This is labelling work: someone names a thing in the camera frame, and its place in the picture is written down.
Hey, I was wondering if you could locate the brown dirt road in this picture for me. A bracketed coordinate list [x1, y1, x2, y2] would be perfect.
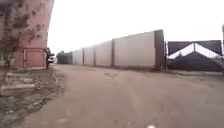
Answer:
[13, 63, 224, 128]

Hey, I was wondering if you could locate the rubble and grass verge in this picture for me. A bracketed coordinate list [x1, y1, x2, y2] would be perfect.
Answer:
[0, 68, 66, 128]

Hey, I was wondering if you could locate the bare small tree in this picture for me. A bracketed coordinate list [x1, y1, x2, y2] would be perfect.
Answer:
[0, 3, 44, 86]

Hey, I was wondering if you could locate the dark metal gate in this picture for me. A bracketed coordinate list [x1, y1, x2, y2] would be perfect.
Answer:
[165, 39, 224, 73]

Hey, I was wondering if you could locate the red brick building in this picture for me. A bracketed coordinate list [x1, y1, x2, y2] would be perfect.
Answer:
[0, 0, 55, 71]

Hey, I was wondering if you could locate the long grey panel wall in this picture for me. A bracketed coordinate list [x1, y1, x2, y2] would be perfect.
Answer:
[70, 29, 167, 70]

